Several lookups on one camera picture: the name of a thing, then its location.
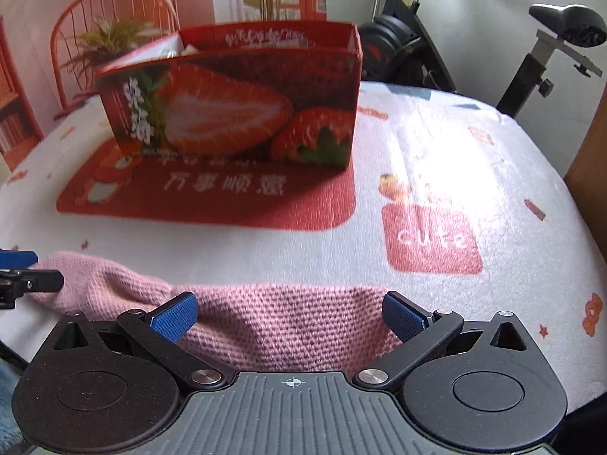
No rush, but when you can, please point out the black exercise bike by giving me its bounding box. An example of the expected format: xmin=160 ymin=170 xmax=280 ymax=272
xmin=355 ymin=0 xmax=607 ymax=119

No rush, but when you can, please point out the white patterned table cloth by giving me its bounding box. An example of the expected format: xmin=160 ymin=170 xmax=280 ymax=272
xmin=1 ymin=84 xmax=606 ymax=409

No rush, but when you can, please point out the pink knitted cloth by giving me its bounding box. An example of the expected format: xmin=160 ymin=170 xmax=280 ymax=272
xmin=35 ymin=252 xmax=400 ymax=376

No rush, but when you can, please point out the printed living room backdrop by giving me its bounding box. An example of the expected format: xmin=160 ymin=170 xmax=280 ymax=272
xmin=1 ymin=0 xmax=327 ymax=171

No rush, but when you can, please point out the red strawberry cardboard box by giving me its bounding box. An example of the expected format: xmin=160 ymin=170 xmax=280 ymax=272
xmin=96 ymin=20 xmax=362 ymax=168

